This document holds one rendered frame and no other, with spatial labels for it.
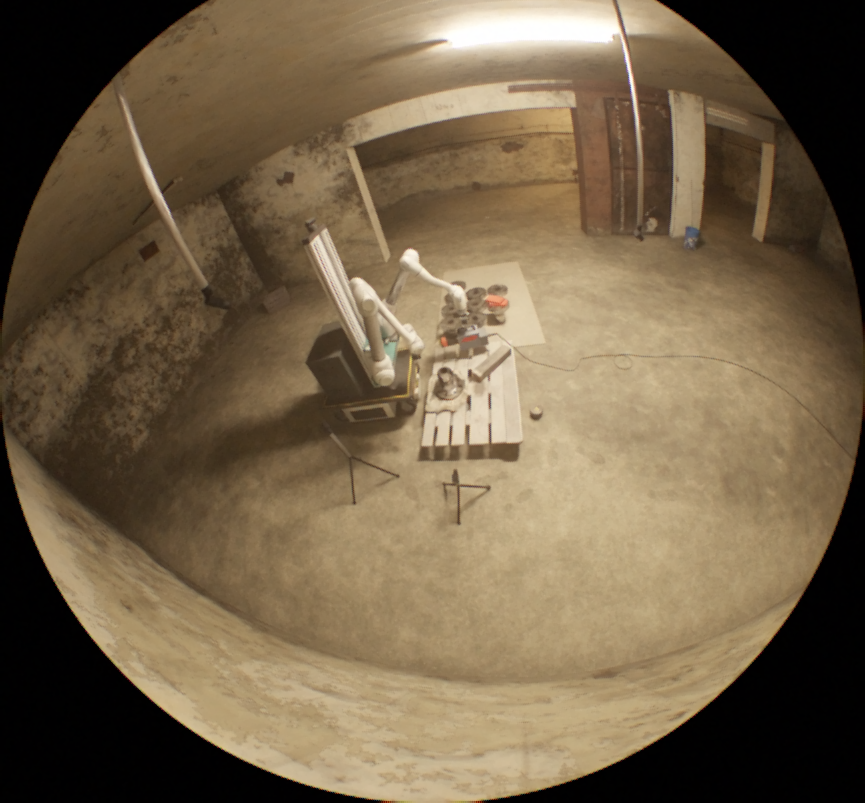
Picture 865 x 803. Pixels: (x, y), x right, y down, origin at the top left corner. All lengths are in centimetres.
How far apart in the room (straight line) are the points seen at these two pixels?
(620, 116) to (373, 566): 675
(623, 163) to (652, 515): 535
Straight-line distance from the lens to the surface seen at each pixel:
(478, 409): 257
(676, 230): 687
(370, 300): 188
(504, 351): 290
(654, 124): 640
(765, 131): 856
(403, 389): 267
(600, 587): 222
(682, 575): 245
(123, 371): 562
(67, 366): 540
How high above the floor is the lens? 215
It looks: 42 degrees down
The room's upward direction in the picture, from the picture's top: 19 degrees counter-clockwise
